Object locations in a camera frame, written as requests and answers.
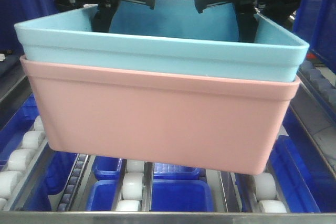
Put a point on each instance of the dark blue crate shelf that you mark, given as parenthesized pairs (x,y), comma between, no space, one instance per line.
(315,23)
(16,11)

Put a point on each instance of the small blue bin lower shelf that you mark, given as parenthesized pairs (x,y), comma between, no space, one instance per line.
(181,196)

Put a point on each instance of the pink plastic box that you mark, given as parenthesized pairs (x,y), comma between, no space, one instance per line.
(213,123)

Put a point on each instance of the dark blue crate shelf right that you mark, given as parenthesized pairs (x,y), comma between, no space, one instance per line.
(315,23)

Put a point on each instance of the grey roller track far right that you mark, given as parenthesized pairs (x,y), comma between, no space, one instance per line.
(321,84)

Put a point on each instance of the dark blue crate shelf left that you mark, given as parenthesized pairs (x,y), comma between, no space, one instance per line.
(16,11)

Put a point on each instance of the white roller track left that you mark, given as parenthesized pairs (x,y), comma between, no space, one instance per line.
(19,167)

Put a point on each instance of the white roller track centre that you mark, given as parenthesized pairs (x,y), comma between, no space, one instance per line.
(132,187)

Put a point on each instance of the white roller track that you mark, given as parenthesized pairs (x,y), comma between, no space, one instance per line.
(266,193)
(19,167)
(132,187)

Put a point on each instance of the light blue plastic box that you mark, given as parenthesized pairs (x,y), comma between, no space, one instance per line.
(171,38)

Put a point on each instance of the white roller track right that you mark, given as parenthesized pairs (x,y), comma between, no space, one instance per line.
(266,193)

